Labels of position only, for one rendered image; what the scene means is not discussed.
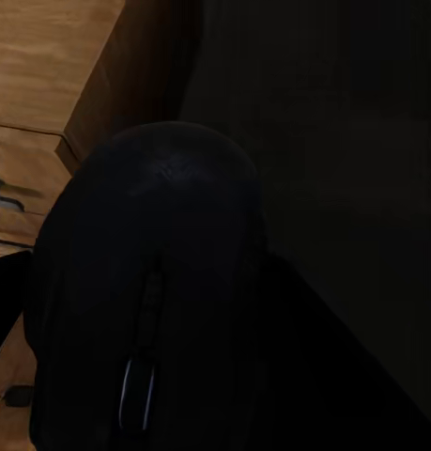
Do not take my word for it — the swivel chair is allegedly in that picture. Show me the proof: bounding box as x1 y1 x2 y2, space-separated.
0 384 34 409

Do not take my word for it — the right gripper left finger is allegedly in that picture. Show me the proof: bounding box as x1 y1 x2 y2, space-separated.
0 250 32 348

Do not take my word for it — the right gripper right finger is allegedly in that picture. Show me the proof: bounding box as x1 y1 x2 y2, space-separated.
258 251 431 451

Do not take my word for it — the mouse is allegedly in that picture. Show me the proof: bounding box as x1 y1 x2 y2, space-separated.
23 121 269 451

